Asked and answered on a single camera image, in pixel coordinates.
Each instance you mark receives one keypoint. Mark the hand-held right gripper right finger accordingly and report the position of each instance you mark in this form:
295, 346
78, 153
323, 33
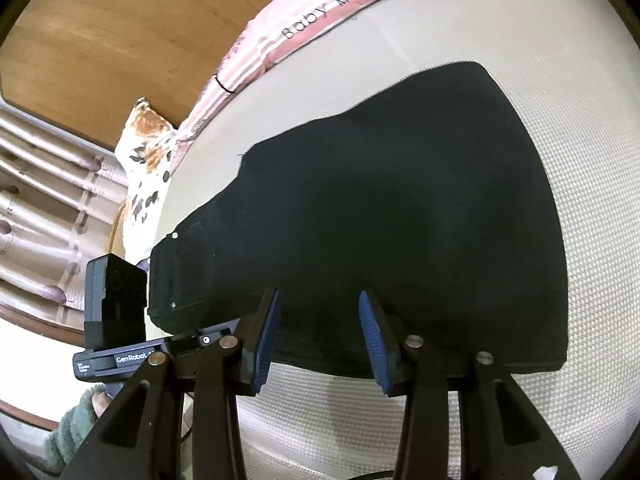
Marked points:
375, 345

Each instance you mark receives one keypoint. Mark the black pants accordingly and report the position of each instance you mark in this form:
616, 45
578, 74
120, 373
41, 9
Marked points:
400, 210

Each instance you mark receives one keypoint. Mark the person's left hand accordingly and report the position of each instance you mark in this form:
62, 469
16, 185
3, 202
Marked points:
104, 402

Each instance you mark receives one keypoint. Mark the wooden headboard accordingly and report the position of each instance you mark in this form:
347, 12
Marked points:
125, 35

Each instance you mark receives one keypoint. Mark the floral pillow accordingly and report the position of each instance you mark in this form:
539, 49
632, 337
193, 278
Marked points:
145, 160

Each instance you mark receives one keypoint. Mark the pink striped tree-print pillow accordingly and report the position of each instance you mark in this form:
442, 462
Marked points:
280, 35

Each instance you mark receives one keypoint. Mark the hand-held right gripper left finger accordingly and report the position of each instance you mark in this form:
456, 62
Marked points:
265, 345

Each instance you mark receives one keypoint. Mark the beige curtain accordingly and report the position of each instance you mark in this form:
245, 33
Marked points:
40, 185

